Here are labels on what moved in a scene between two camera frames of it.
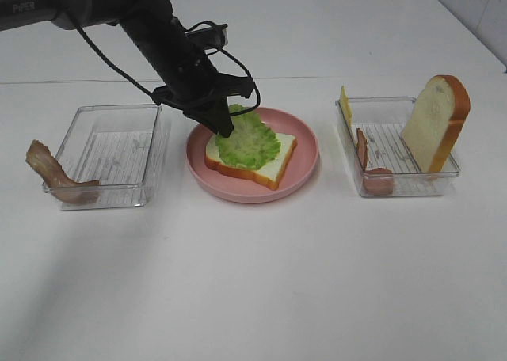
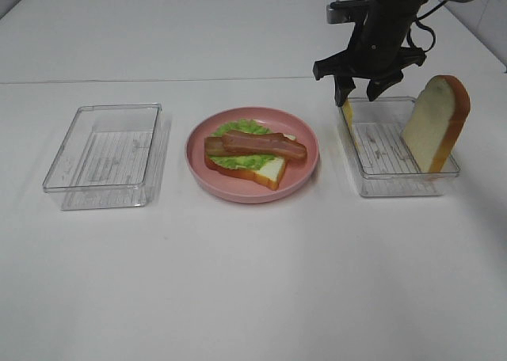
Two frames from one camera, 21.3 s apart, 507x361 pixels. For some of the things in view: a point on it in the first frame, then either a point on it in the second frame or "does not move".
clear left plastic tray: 115,146 does not move
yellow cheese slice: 347,108 does not move
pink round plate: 226,186 does not move
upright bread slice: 436,121 does not move
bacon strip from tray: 55,179 to 215,146
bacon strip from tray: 376,181 to 253,142
